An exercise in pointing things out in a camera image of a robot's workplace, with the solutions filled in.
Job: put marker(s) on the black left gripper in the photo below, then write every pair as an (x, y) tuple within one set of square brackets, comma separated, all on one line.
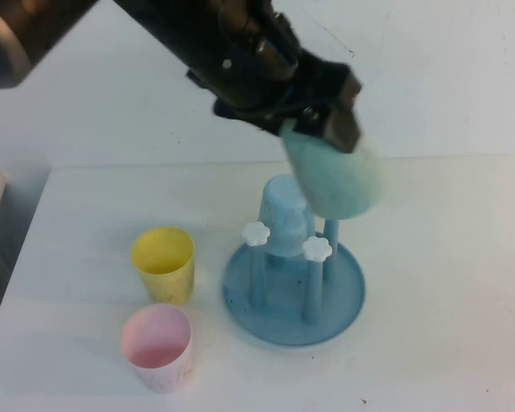
[(322, 81)]

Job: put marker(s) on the green marbled plastic cup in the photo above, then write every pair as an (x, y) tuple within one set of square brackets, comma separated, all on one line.
[(335, 180)]

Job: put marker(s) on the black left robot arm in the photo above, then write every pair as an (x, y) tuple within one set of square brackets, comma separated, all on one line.
[(176, 30)]

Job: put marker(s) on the blue marbled plastic cup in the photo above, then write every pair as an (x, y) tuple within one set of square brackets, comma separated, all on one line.
[(283, 219)]

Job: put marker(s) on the blue cup stand, flower caps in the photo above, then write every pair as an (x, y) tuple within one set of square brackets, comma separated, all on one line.
[(283, 317)]

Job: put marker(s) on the yellow plastic cup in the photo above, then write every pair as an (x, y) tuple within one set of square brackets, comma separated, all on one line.
[(167, 283)]

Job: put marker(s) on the pink plastic cup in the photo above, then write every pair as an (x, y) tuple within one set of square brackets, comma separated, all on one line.
[(154, 343)]

